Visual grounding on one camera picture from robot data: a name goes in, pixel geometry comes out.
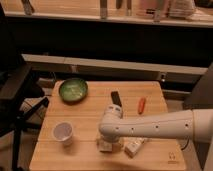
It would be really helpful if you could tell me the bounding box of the green ceramic bowl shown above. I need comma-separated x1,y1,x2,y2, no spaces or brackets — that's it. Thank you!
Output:
59,78,88,102

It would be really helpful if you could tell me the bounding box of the orange carrot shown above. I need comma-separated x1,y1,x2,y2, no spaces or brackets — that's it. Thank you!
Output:
138,98,146,114

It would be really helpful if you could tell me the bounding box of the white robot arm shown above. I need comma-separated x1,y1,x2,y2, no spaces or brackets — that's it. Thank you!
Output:
99,104,213,143

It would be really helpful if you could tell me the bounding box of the white paper cup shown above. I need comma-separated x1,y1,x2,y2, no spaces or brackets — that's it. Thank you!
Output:
52,122,73,146

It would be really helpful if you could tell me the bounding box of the black rectangular block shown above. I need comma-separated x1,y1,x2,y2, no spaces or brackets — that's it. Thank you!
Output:
111,91,122,106

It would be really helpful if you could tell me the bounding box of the white plastic bottle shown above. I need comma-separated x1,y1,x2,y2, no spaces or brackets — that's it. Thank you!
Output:
124,138,148,158

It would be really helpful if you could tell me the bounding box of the white sponge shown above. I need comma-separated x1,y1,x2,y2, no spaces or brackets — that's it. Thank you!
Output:
97,137,113,152

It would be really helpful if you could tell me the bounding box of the black cable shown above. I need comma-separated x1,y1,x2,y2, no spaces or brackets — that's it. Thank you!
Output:
179,138,190,152

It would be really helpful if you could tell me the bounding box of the black chair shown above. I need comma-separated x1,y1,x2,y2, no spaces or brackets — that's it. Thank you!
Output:
0,54,49,171

